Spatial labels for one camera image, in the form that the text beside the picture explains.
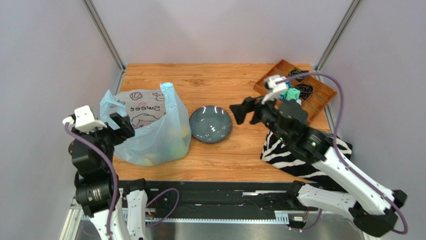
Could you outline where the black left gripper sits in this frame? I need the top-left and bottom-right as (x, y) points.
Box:
(71, 111), (134, 169)

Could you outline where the light blue printed plastic bag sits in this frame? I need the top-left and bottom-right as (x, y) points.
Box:
(100, 82), (191, 166)

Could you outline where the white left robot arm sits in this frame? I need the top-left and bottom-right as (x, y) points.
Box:
(62, 105), (148, 240)

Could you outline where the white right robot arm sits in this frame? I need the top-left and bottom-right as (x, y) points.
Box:
(229, 96), (407, 238)

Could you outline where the black fruit plate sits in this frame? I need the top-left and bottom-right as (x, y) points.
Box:
(189, 105), (233, 144)

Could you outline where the zebra striped cloth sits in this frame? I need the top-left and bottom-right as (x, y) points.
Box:
(260, 130), (345, 192)

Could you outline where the teal white sock right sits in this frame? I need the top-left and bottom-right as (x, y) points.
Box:
(282, 88), (302, 105)

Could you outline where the dark patterned rolled sock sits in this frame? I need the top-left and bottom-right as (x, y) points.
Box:
(288, 68), (309, 83)

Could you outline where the black rolled sock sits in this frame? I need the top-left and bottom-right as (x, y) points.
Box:
(294, 83), (314, 101)

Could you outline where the brown wooden divider tray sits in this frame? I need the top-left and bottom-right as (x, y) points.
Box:
(253, 59), (337, 132)

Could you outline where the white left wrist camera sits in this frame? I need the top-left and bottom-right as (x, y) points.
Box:
(62, 105), (107, 134)

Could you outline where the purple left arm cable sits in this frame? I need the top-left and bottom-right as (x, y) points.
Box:
(63, 122), (180, 240)

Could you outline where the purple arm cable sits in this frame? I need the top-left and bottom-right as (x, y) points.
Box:
(276, 71), (409, 235)
(63, 122), (180, 240)

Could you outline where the left corner aluminium post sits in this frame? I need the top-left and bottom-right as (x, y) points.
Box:
(82, 0), (126, 73)

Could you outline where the corner aluminium post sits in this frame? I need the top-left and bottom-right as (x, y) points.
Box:
(314, 0), (364, 72)
(82, 0), (126, 73)

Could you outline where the aluminium frame rail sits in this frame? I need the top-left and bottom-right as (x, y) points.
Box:
(59, 186), (381, 240)

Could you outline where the right corner aluminium post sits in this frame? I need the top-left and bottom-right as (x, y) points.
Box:
(314, 0), (364, 72)

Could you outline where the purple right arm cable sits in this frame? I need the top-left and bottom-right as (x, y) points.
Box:
(276, 71), (409, 235)

